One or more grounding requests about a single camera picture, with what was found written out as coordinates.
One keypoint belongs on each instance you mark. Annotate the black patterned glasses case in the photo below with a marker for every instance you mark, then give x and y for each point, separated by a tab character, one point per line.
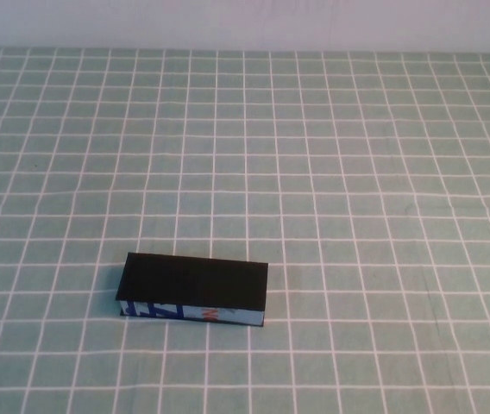
193	282

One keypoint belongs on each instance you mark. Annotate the green checked tablecloth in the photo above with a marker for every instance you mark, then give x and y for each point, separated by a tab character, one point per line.
245	129

